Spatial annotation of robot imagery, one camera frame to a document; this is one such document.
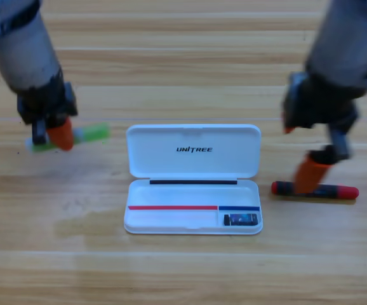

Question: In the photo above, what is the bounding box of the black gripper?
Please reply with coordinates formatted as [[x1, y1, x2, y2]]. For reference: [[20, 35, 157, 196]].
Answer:
[[17, 71, 79, 152], [281, 72, 361, 195]]

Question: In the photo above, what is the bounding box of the red black marker pen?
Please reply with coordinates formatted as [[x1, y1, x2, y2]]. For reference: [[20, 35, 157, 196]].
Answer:
[[270, 180, 360, 201]]

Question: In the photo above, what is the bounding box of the black eraser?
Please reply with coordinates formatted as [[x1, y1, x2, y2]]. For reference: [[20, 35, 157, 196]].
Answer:
[[224, 213, 259, 227]]

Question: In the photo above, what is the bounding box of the white Unitree pencil case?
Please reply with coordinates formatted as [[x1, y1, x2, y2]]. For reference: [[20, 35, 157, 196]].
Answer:
[[123, 123, 264, 236]]

